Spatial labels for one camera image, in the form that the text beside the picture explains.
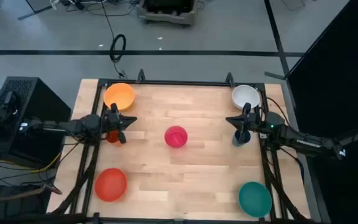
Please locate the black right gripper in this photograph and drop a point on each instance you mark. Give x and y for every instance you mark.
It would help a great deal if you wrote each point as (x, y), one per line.
(253, 122)

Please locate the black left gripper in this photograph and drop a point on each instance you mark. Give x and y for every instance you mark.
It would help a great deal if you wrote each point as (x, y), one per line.
(112, 121)

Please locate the blue plastic cup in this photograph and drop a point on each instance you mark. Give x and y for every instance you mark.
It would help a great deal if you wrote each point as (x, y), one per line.
(236, 140)

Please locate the orange plastic cup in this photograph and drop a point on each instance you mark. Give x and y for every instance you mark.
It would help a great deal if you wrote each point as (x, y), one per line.
(112, 137)

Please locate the yellow-orange plastic bowl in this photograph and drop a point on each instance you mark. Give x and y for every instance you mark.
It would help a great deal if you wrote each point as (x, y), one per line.
(120, 95)

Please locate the white plastic bowl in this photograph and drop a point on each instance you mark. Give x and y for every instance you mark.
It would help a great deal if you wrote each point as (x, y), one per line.
(244, 95)

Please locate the pink plastic bowl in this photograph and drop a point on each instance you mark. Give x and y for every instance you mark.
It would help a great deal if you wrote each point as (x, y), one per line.
(176, 137)

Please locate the red-orange plastic bowl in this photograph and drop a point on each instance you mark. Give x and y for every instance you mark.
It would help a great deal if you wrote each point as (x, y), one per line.
(110, 185)

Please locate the teal plastic bowl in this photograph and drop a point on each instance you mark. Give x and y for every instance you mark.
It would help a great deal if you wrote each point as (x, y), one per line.
(255, 199)

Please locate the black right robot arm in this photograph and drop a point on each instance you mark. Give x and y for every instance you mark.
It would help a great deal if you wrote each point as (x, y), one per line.
(303, 140)

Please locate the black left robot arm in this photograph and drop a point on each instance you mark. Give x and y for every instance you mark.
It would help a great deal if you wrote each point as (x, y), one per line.
(73, 126)

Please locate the dark floor bar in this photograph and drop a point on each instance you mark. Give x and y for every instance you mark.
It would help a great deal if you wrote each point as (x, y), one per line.
(274, 75)

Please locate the black computer tower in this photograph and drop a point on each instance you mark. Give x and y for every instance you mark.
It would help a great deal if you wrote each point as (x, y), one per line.
(39, 102)

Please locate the black partition panel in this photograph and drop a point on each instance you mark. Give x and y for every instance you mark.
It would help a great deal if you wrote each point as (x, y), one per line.
(337, 77)

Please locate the beige cart with black box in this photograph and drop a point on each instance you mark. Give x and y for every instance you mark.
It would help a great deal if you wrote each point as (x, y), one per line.
(166, 11)

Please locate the dark stand foot bar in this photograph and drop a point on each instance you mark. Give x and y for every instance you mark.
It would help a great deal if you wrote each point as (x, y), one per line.
(34, 12)

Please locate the black metal table frame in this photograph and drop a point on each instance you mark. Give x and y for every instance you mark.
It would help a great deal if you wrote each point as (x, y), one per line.
(182, 82)

